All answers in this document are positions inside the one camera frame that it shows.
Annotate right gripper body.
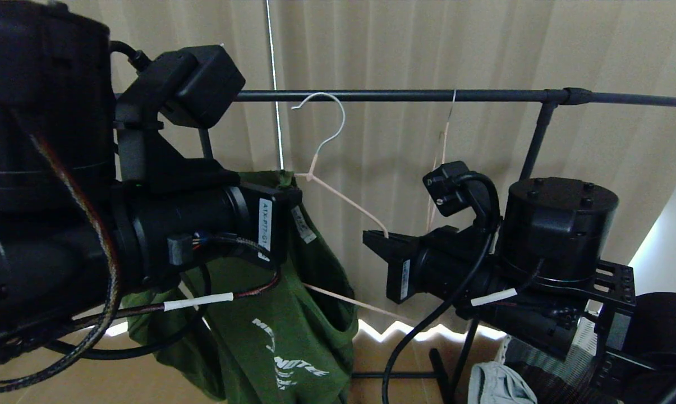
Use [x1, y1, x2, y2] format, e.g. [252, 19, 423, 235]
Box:
[385, 224, 504, 306]

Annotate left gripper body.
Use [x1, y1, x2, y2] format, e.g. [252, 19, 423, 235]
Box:
[111, 182, 303, 292]

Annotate pink clothes hanger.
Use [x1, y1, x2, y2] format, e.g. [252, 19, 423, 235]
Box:
[291, 92, 414, 323]
[426, 90, 457, 232]

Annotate pale grey shorts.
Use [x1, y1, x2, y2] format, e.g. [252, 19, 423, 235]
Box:
[468, 361, 538, 404]

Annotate green printed shirt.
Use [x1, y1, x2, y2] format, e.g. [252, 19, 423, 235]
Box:
[122, 170, 360, 404]

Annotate white laundry basket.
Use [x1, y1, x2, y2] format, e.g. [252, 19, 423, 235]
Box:
[498, 317, 613, 404]

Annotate black clothes rack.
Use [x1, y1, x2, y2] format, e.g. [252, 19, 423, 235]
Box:
[197, 87, 676, 404]

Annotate beige curtain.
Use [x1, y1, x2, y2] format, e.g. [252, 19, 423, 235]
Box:
[63, 0, 676, 344]

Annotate black cable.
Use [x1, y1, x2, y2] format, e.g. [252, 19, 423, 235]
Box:
[43, 264, 213, 361]
[381, 171, 502, 404]

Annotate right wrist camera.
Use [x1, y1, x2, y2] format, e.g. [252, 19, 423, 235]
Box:
[423, 161, 498, 233]

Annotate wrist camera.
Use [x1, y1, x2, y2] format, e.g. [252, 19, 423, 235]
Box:
[113, 45, 247, 194]
[423, 161, 498, 233]

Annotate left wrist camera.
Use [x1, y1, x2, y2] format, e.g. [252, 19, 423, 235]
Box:
[113, 45, 247, 194]

